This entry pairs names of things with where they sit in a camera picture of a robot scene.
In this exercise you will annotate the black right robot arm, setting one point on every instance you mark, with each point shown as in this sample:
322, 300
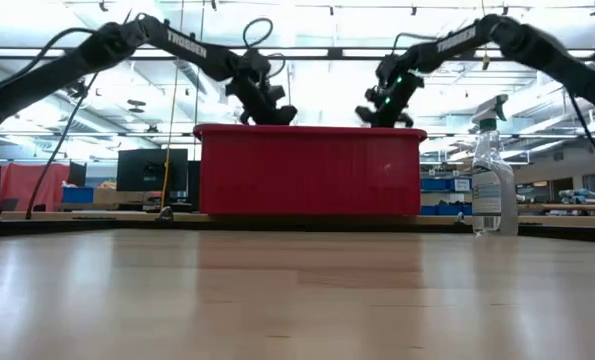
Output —
527, 45

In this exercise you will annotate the small black monitor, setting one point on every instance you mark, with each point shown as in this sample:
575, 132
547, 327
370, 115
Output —
77, 174

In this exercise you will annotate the cardboard box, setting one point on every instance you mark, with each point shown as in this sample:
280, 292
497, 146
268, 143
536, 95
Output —
119, 197

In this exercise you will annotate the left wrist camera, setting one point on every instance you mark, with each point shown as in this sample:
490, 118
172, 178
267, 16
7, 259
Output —
257, 62

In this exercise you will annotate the blue storage bin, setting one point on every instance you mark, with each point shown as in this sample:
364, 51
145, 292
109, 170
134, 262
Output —
77, 195
442, 210
434, 184

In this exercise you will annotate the black ceiling spotlight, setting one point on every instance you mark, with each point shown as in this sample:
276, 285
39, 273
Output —
79, 90

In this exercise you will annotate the pale blue lab equipment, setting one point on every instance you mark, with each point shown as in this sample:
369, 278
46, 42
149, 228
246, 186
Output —
582, 196

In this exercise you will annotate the yellow pole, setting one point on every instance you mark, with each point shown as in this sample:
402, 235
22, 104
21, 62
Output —
169, 125

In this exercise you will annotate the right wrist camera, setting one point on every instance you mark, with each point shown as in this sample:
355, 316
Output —
387, 67

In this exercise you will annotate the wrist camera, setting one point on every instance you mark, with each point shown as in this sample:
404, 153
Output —
257, 62
387, 67

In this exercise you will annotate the clear spray bottle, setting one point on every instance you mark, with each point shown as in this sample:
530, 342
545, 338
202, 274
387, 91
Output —
492, 185

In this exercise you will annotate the red plastic laundry bin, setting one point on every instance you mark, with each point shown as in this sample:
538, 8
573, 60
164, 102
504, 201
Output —
307, 170

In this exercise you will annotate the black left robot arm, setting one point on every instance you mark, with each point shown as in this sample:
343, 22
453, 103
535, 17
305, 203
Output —
102, 50

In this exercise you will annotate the black aluminium table frame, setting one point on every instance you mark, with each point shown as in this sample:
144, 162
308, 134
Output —
277, 225

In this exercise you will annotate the black beam with lights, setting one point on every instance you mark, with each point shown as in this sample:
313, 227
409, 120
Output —
334, 53

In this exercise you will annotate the red fabric partition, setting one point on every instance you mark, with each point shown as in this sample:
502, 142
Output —
27, 185

